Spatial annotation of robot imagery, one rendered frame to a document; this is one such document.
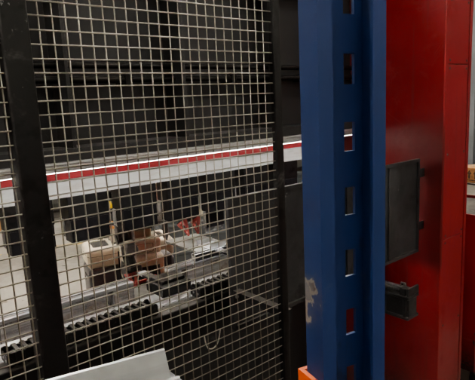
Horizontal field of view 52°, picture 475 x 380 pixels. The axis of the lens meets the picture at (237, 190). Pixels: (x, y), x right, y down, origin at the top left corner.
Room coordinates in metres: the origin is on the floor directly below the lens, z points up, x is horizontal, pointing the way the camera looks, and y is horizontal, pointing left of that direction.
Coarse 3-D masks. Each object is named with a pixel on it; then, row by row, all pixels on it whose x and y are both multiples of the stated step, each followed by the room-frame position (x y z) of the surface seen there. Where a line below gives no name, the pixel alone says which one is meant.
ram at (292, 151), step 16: (288, 144) 2.34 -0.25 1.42; (160, 160) 1.89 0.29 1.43; (176, 160) 1.94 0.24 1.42; (192, 160) 1.99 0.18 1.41; (224, 160) 2.09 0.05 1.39; (240, 160) 2.15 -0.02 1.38; (256, 160) 2.21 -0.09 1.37; (272, 160) 2.27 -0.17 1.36; (288, 160) 2.34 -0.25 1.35; (48, 176) 1.61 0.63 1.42; (64, 176) 1.65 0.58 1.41; (80, 176) 1.68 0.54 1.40; (112, 176) 1.76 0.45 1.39; (144, 176) 1.84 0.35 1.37; (192, 176) 1.98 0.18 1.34; (48, 192) 1.61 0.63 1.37; (64, 192) 1.64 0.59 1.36; (80, 192) 1.68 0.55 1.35
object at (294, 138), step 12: (348, 132) 2.31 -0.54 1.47; (216, 144) 1.83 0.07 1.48; (228, 144) 1.85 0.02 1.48; (240, 144) 1.89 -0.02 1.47; (264, 144) 1.96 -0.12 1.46; (120, 156) 1.56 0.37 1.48; (132, 156) 1.59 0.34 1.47; (144, 156) 1.62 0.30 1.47; (180, 156) 1.71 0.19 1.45; (48, 168) 1.41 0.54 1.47; (72, 168) 1.46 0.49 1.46; (84, 168) 1.48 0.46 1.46
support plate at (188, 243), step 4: (184, 236) 2.31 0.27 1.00; (188, 236) 2.31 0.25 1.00; (196, 236) 2.30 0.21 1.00; (204, 236) 2.29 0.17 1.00; (168, 240) 2.26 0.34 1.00; (172, 240) 2.26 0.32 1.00; (176, 240) 2.25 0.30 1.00; (180, 240) 2.25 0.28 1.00; (188, 240) 2.24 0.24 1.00; (196, 240) 2.24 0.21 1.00; (212, 240) 2.22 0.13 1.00; (216, 240) 2.22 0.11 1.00; (172, 244) 2.20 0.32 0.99; (176, 244) 2.18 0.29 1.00; (180, 244) 2.17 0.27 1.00; (188, 244) 2.17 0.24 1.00; (192, 244) 2.16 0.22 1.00; (196, 244) 2.16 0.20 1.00; (188, 248) 2.11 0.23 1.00; (196, 248) 2.10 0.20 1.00; (200, 248) 2.10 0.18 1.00; (204, 248) 2.09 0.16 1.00; (192, 252) 2.07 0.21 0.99
